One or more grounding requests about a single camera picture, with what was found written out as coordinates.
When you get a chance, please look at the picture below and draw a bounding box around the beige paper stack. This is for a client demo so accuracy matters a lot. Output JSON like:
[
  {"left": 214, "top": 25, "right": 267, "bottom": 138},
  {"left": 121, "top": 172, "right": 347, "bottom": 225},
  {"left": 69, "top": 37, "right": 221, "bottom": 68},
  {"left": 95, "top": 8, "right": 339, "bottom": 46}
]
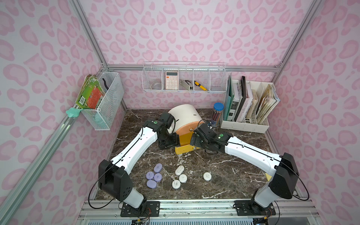
[{"left": 255, "top": 83, "right": 280, "bottom": 124}]

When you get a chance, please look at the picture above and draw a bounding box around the white earphone case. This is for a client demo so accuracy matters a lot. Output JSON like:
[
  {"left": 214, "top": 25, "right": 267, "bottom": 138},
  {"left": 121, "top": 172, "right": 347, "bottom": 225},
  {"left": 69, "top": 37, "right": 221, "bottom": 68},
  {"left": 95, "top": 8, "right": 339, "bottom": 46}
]
[
  {"left": 179, "top": 174, "right": 188, "bottom": 183},
  {"left": 203, "top": 172, "right": 212, "bottom": 182},
  {"left": 172, "top": 180, "right": 181, "bottom": 189}
]

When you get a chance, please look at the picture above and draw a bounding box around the pink calculator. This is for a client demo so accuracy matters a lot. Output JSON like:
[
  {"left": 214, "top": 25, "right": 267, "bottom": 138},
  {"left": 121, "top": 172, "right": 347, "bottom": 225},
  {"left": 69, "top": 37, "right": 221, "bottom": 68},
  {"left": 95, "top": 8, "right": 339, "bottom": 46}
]
[{"left": 165, "top": 71, "right": 179, "bottom": 90}]

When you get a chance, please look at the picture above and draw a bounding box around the mint green wall hook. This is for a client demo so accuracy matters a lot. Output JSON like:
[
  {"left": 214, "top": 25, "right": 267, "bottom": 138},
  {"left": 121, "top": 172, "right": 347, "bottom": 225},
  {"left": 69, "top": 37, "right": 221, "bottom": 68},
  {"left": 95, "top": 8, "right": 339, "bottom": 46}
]
[{"left": 66, "top": 107, "right": 82, "bottom": 118}]

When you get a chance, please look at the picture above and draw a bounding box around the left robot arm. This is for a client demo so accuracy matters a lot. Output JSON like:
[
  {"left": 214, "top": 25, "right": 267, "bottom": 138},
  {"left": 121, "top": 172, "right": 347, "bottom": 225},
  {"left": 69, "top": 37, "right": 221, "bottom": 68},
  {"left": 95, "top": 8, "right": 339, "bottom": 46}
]
[{"left": 95, "top": 112, "right": 180, "bottom": 212}]

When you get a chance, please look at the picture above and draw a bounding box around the blue lid pencil jar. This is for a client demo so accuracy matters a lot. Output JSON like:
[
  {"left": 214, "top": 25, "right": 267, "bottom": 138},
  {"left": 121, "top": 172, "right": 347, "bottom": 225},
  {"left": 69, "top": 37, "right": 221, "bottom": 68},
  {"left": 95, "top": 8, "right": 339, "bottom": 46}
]
[{"left": 211, "top": 102, "right": 224, "bottom": 127}]

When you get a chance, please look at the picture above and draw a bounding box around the grey stapler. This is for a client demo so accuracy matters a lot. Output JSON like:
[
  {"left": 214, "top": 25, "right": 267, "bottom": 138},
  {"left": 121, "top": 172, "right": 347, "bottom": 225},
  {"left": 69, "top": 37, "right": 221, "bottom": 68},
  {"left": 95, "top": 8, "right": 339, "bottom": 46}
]
[{"left": 180, "top": 80, "right": 194, "bottom": 91}]

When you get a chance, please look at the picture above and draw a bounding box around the white mesh side basket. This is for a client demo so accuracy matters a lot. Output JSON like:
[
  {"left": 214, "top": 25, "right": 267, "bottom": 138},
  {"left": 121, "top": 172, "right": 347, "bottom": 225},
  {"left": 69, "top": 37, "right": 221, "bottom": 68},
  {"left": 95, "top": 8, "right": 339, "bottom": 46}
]
[{"left": 81, "top": 72, "right": 124, "bottom": 131}]

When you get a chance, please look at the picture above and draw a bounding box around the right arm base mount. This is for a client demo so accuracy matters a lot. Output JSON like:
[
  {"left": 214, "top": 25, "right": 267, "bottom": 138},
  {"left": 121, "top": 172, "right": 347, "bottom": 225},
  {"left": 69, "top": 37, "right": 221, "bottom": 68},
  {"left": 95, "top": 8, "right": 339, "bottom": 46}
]
[{"left": 232, "top": 200, "right": 277, "bottom": 217}]

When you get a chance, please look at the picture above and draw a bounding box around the aluminium front rail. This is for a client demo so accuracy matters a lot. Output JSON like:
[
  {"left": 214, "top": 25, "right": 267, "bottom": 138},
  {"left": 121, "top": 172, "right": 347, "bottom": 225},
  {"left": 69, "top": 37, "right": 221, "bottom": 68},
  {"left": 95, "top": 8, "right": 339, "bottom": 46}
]
[{"left": 76, "top": 199, "right": 323, "bottom": 225}]

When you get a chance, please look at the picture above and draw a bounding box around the yellow sticky note pad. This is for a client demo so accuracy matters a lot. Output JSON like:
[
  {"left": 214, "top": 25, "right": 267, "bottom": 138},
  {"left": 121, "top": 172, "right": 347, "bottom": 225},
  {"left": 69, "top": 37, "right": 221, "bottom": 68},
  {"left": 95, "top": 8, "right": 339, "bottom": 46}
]
[{"left": 265, "top": 173, "right": 272, "bottom": 182}]

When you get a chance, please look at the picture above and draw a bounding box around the black book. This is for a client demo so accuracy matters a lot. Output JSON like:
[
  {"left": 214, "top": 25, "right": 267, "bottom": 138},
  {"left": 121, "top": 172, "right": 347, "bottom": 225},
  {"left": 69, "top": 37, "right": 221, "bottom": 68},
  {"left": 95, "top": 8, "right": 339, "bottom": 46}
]
[{"left": 234, "top": 76, "right": 247, "bottom": 122}]

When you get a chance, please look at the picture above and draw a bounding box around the yellow drawer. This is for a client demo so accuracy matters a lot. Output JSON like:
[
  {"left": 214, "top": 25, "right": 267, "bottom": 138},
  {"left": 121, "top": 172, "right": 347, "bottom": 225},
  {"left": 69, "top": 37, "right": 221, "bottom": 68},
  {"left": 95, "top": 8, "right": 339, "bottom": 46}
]
[{"left": 175, "top": 132, "right": 200, "bottom": 155}]

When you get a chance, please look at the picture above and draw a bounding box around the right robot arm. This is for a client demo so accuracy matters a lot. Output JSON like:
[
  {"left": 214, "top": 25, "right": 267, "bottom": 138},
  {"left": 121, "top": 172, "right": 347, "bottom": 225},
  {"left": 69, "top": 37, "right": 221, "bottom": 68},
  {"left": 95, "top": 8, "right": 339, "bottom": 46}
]
[{"left": 190, "top": 123, "right": 304, "bottom": 214}]

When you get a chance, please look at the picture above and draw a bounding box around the tape roll in shelf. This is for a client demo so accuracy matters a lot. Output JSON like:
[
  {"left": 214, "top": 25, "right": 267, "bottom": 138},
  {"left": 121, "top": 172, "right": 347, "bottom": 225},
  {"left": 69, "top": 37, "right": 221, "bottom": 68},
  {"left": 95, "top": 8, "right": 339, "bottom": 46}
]
[{"left": 151, "top": 82, "right": 162, "bottom": 90}]

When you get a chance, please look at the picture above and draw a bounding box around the purple earphone case left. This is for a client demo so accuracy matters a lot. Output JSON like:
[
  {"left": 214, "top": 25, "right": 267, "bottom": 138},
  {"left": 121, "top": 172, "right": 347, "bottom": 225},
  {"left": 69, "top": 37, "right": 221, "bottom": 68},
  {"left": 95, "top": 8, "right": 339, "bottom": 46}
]
[{"left": 146, "top": 171, "right": 155, "bottom": 180}]

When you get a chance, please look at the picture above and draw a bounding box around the white earphone case right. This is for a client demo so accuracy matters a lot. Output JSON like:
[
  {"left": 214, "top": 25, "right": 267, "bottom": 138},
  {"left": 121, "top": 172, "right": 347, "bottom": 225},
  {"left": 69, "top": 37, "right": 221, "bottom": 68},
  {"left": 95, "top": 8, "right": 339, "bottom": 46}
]
[{"left": 203, "top": 172, "right": 212, "bottom": 182}]

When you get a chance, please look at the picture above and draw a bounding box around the green red booklet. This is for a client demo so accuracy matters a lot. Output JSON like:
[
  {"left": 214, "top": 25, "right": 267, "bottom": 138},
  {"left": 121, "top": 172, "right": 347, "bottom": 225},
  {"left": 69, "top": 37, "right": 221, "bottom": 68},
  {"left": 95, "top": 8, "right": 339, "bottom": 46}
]
[{"left": 76, "top": 75, "right": 106, "bottom": 109}]

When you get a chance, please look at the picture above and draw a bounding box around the white wire wall shelf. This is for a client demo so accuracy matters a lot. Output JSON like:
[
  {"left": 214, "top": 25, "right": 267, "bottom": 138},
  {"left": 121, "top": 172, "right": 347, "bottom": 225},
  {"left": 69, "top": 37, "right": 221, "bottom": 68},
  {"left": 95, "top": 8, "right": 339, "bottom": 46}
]
[{"left": 142, "top": 61, "right": 228, "bottom": 93}]

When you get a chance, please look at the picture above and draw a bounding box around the white earphone case lower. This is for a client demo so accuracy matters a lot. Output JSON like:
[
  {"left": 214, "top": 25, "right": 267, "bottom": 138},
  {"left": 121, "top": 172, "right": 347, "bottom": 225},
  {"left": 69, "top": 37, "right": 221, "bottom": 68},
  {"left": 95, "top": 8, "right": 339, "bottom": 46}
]
[{"left": 172, "top": 180, "right": 181, "bottom": 189}]

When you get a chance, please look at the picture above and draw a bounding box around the pink white book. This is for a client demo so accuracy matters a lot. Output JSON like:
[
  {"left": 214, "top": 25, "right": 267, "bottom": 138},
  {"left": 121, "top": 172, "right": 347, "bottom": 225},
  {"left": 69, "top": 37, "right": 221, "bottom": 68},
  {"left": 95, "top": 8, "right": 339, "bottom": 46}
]
[{"left": 236, "top": 82, "right": 253, "bottom": 122}]

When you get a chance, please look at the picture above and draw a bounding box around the purple earphone case middle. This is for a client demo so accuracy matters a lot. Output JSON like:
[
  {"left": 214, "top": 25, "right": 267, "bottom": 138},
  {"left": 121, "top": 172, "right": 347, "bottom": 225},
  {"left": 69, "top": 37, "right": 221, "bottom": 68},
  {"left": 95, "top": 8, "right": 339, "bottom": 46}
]
[{"left": 153, "top": 173, "right": 163, "bottom": 182}]

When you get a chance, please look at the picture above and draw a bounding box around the white round drawer cabinet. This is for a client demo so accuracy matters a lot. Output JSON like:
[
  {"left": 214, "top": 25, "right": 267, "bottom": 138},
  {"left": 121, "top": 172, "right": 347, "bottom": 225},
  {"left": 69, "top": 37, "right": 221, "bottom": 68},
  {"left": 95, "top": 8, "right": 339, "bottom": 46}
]
[{"left": 168, "top": 104, "right": 204, "bottom": 132}]

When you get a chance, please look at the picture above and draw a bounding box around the white earphone case middle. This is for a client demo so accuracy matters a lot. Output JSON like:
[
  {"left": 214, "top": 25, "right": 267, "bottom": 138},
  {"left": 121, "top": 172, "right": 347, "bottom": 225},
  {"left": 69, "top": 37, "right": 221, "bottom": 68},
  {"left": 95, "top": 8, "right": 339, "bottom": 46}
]
[{"left": 179, "top": 174, "right": 188, "bottom": 183}]

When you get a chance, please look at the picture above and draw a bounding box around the yellow utility knife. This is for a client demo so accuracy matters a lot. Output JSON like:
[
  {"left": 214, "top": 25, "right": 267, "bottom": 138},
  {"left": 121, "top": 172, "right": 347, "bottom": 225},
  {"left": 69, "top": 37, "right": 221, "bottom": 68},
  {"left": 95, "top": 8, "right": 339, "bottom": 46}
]
[{"left": 194, "top": 81, "right": 207, "bottom": 91}]

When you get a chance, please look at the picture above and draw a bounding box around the green folder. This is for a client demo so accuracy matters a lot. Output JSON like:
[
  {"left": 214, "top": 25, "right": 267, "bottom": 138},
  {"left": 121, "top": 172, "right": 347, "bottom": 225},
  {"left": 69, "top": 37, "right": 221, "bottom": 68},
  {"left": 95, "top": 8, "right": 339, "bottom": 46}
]
[{"left": 223, "top": 75, "right": 234, "bottom": 121}]

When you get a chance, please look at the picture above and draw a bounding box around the orange top drawer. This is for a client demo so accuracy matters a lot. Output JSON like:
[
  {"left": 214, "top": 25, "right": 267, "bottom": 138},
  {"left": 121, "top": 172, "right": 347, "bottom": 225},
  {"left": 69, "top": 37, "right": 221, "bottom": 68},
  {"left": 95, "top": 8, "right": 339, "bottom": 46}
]
[{"left": 176, "top": 121, "right": 199, "bottom": 136}]

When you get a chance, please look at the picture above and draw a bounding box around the purple earphone case upper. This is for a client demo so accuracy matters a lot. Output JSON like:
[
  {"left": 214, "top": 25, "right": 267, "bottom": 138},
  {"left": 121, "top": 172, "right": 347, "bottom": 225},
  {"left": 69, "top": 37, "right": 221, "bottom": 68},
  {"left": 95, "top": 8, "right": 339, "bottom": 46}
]
[{"left": 154, "top": 163, "right": 163, "bottom": 173}]

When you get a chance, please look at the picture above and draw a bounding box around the white file organizer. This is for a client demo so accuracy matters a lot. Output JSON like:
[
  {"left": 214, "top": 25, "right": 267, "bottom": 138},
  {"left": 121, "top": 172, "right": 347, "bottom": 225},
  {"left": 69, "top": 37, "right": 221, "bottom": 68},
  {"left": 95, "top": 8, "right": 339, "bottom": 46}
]
[{"left": 220, "top": 81, "right": 275, "bottom": 134}]

